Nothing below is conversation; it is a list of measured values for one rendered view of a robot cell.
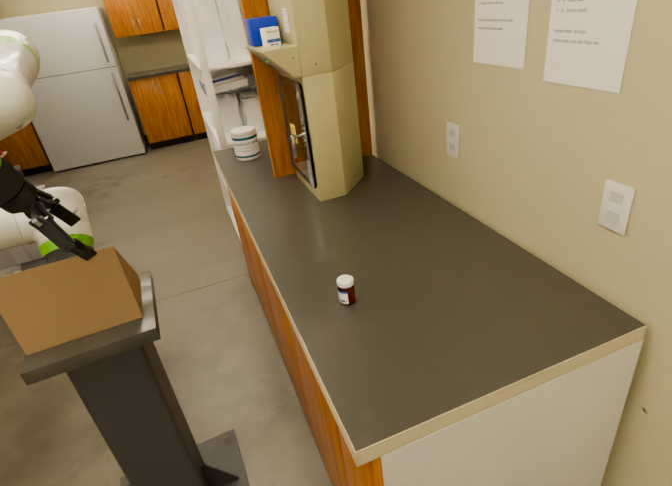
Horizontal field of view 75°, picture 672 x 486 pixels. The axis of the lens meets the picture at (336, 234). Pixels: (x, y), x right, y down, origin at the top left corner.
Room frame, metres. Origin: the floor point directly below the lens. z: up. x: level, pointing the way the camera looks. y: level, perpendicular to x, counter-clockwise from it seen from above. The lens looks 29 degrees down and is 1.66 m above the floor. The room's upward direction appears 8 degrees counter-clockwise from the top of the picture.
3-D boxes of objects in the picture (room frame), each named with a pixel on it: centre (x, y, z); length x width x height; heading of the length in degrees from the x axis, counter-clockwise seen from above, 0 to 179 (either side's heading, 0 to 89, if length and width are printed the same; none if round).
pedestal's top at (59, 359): (1.02, 0.71, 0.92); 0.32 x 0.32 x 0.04; 20
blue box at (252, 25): (1.79, 0.17, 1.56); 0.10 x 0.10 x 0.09; 17
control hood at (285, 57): (1.71, 0.15, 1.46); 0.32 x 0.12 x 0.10; 17
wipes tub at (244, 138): (2.27, 0.40, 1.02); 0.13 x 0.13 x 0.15
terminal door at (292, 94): (1.73, 0.10, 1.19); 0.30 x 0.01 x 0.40; 17
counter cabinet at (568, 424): (1.58, -0.02, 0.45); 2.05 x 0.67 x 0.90; 17
